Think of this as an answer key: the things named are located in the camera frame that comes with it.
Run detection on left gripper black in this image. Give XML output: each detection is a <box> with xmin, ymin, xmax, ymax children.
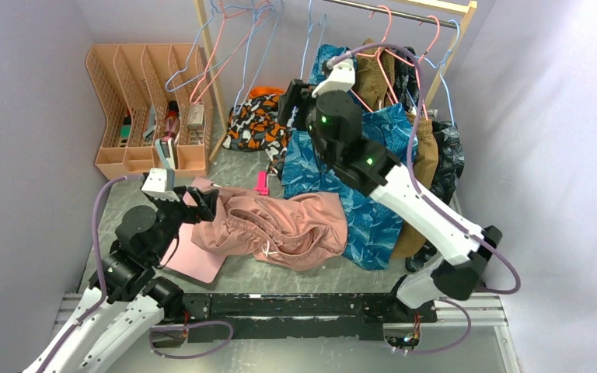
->
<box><xmin>148</xmin><ymin>184</ymin><xmax>218</xmax><ymax>261</ymax></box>

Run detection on pink shorts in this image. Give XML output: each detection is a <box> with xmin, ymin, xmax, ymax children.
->
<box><xmin>191</xmin><ymin>186</ymin><xmax>348</xmax><ymax>271</ymax></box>

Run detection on light blue wire hanger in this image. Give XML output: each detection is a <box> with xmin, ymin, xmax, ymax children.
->
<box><xmin>299</xmin><ymin>0</ymin><xmax>327</xmax><ymax>82</ymax></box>

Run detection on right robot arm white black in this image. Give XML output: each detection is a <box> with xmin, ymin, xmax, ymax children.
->
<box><xmin>278</xmin><ymin>79</ymin><xmax>502</xmax><ymax>322</ymax></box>

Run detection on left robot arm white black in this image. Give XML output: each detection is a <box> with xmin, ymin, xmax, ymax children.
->
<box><xmin>26</xmin><ymin>186</ymin><xmax>218</xmax><ymax>372</ymax></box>

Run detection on orange camouflage shorts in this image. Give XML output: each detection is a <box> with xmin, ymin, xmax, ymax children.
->
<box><xmin>222</xmin><ymin>92</ymin><xmax>291</xmax><ymax>177</ymax></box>

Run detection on brown shorts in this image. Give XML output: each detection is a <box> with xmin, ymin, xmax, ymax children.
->
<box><xmin>352</xmin><ymin>37</ymin><xmax>439</xmax><ymax>260</ymax></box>

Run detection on pink hanger on left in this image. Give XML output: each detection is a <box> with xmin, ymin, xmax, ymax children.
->
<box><xmin>190</xmin><ymin>1</ymin><xmax>276</xmax><ymax>107</ymax></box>

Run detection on pink hanger with brown shorts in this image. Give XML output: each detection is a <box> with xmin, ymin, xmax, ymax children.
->
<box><xmin>382</xmin><ymin>15</ymin><xmax>442</xmax><ymax>114</ymax></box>

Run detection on blue shark print shorts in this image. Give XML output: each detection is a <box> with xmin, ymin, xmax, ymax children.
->
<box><xmin>281</xmin><ymin>44</ymin><xmax>420</xmax><ymax>272</ymax></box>

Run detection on blue hanger with grey shorts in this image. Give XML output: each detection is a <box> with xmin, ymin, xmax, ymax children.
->
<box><xmin>405</xmin><ymin>19</ymin><xmax>462</xmax><ymax>127</ymax></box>

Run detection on dark grey patterned shorts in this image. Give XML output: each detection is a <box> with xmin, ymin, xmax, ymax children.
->
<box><xmin>386</xmin><ymin>44</ymin><xmax>466</xmax><ymax>273</ymax></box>

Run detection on pink flat board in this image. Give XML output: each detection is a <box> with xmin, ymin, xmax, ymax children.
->
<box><xmin>161</xmin><ymin>224</ymin><xmax>226</xmax><ymax>284</ymax></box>

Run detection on peach plastic file organizer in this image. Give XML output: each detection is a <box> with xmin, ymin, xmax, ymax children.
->
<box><xmin>86</xmin><ymin>44</ymin><xmax>215</xmax><ymax>180</ymax></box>

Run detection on wooden clothes rack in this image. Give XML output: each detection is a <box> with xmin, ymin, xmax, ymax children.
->
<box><xmin>191</xmin><ymin>0</ymin><xmax>478</xmax><ymax>162</ymax></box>

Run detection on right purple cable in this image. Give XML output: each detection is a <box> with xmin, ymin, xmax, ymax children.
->
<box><xmin>326</xmin><ymin>42</ymin><xmax>522</xmax><ymax>295</ymax></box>

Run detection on purple cable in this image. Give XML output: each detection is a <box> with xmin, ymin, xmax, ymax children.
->
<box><xmin>33</xmin><ymin>175</ymin><xmax>148</xmax><ymax>373</ymax></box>
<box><xmin>326</xmin><ymin>42</ymin><xmax>522</xmax><ymax>295</ymax></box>

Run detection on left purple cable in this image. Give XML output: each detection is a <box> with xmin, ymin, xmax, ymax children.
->
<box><xmin>33</xmin><ymin>175</ymin><xmax>148</xmax><ymax>373</ymax></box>

